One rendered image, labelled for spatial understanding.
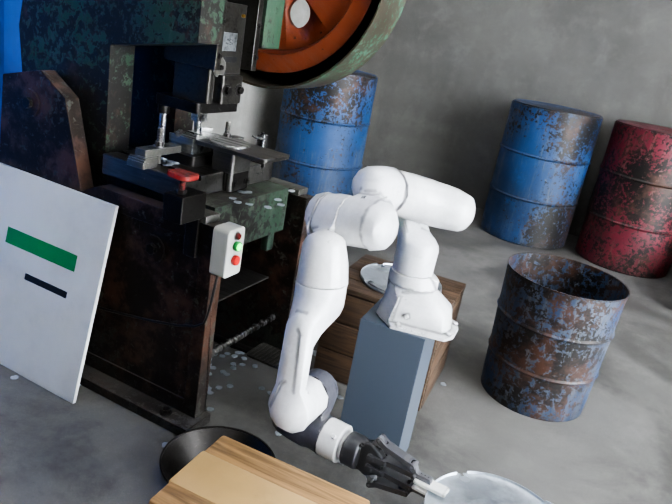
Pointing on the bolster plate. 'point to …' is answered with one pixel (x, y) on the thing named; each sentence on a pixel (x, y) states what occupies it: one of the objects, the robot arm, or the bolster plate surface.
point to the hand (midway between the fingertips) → (430, 488)
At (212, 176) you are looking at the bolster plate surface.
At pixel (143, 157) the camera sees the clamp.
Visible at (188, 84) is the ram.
